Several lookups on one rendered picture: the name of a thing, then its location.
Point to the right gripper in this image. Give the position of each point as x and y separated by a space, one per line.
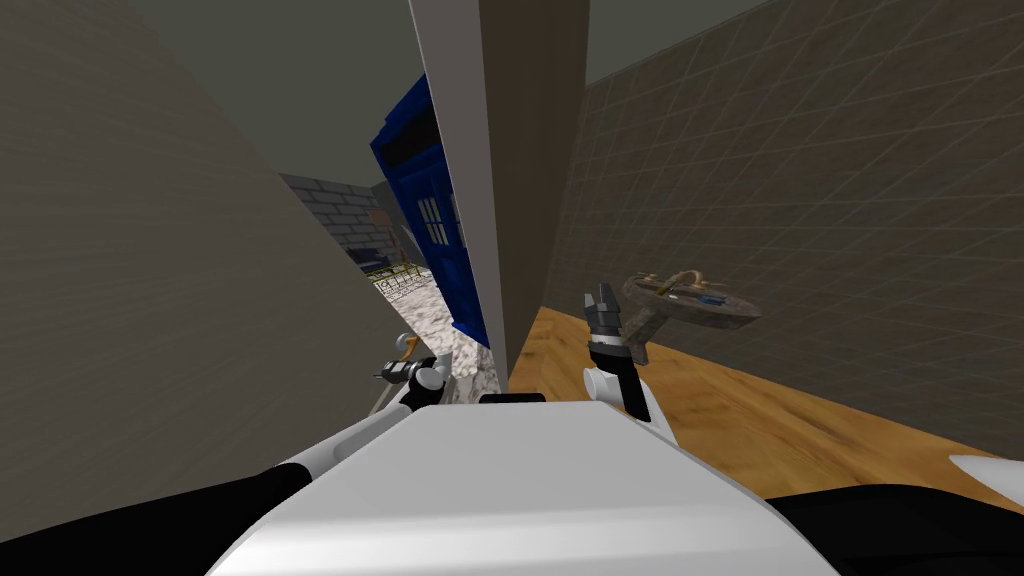
606 324

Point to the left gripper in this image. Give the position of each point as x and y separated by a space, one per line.
398 372

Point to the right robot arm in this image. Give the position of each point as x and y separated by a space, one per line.
620 384

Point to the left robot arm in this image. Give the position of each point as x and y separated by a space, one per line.
144 528

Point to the blue booth cabinet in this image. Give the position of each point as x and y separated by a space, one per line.
436 216

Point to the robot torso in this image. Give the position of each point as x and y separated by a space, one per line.
512 488

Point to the beige door leaf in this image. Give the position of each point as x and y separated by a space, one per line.
160 280

